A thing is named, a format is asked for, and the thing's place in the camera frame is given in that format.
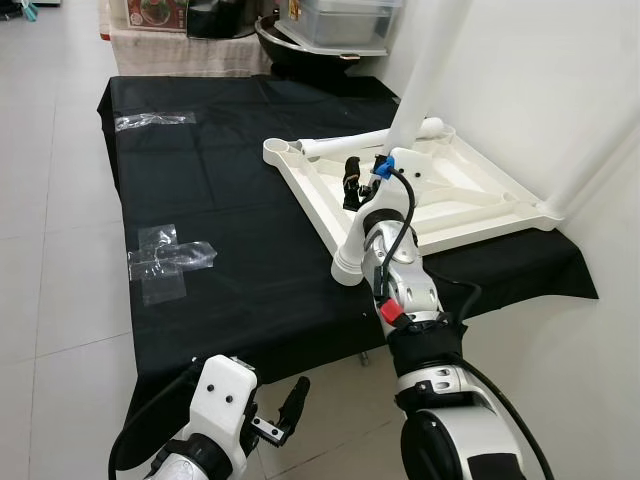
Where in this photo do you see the red printed carton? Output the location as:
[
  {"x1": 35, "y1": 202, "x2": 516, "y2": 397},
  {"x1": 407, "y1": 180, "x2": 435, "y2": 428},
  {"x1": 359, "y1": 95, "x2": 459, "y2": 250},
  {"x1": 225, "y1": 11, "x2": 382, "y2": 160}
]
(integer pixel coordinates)
[{"x1": 122, "y1": 0, "x2": 193, "y2": 33}]

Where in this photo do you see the clear plastic storage box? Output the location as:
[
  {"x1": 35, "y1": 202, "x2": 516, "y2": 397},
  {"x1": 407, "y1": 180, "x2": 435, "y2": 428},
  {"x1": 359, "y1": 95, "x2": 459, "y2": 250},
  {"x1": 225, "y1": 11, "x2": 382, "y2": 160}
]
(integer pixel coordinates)
[{"x1": 288, "y1": 0, "x2": 403, "y2": 53}]

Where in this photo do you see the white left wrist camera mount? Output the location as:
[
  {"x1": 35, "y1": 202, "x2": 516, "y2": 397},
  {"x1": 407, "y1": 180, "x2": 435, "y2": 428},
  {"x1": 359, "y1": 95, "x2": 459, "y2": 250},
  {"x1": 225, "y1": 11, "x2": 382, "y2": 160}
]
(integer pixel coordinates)
[{"x1": 188, "y1": 353, "x2": 261, "y2": 446}]

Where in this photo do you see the black tablecloth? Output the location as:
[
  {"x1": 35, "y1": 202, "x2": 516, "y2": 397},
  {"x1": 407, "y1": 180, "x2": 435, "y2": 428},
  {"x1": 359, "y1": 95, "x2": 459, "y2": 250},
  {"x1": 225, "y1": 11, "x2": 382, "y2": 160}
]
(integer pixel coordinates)
[{"x1": 97, "y1": 73, "x2": 601, "y2": 473}]

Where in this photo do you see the white plastic children table top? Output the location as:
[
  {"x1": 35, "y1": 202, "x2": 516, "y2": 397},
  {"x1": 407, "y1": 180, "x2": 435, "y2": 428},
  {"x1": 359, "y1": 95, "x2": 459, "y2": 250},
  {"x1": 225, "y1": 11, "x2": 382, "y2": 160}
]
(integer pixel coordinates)
[{"x1": 262, "y1": 118, "x2": 567, "y2": 289}]

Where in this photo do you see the large steel wok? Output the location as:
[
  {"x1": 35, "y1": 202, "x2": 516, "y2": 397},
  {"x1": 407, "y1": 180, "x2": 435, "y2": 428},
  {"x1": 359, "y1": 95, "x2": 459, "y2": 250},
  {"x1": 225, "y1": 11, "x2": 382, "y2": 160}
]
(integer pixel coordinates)
[{"x1": 254, "y1": 14, "x2": 391, "y2": 63}]

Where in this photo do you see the black plastic bag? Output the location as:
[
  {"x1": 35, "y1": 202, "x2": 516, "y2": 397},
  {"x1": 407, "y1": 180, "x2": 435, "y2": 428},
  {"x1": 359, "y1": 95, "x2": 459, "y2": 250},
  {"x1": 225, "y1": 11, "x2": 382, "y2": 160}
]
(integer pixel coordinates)
[{"x1": 186, "y1": 0, "x2": 269, "y2": 41}]

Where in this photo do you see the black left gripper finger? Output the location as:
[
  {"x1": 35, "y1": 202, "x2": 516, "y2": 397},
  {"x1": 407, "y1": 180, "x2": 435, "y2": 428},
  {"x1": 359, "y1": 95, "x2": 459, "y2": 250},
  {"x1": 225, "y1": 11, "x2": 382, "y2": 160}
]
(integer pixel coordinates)
[{"x1": 282, "y1": 375, "x2": 313, "y2": 429}]

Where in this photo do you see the crossed clear tape patch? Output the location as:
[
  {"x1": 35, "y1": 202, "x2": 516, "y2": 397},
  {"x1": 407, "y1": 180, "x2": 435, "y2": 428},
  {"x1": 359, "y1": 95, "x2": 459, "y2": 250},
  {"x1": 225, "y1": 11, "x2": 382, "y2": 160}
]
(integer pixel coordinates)
[{"x1": 127, "y1": 223, "x2": 218, "y2": 307}]

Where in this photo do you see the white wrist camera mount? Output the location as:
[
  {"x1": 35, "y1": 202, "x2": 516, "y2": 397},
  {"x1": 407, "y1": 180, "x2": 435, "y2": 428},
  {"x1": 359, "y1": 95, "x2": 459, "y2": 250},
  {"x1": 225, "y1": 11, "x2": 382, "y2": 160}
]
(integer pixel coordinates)
[
  {"x1": 188, "y1": 353, "x2": 261, "y2": 446},
  {"x1": 368, "y1": 148, "x2": 415, "y2": 219}
]

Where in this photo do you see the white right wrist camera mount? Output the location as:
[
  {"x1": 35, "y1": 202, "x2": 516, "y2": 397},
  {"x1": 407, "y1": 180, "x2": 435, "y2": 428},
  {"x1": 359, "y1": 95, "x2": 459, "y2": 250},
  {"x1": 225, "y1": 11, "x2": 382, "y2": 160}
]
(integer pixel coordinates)
[{"x1": 368, "y1": 148, "x2": 415, "y2": 219}]

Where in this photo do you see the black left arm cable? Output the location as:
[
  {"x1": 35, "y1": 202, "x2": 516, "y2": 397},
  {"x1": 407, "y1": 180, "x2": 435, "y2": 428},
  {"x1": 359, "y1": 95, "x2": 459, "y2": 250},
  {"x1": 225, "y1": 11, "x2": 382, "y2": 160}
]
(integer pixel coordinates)
[{"x1": 107, "y1": 362, "x2": 206, "y2": 480}]

